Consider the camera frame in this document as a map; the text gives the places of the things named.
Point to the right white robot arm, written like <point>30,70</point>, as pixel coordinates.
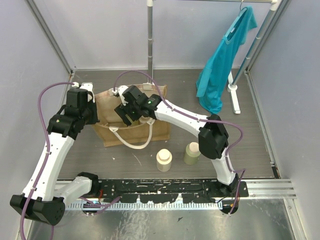
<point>210,130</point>

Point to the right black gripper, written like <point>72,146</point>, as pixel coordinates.
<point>122,110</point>

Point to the tan canvas tote bag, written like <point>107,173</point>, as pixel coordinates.
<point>112,131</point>

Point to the metal clothes rack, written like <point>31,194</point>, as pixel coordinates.
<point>232,81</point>

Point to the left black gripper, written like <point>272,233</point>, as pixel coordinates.
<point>92,113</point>

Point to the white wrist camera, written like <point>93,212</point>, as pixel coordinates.
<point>119,92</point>
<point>86,86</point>

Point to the teal t-shirt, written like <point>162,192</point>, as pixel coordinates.
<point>214,76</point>

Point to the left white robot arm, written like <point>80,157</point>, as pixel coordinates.
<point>44,203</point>

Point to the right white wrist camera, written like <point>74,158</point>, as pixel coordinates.
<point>119,92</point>

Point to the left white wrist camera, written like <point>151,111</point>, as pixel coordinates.
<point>86,86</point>

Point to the cream short bottle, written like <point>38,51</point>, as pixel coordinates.
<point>164,160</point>

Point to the olive green bottle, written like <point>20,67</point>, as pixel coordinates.
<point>192,153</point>

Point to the cream labelled tall bottle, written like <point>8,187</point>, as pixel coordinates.
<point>144,120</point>

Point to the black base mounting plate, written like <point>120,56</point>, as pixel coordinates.
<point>162,191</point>

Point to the green bottle white cap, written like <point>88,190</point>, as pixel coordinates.
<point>136,123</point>

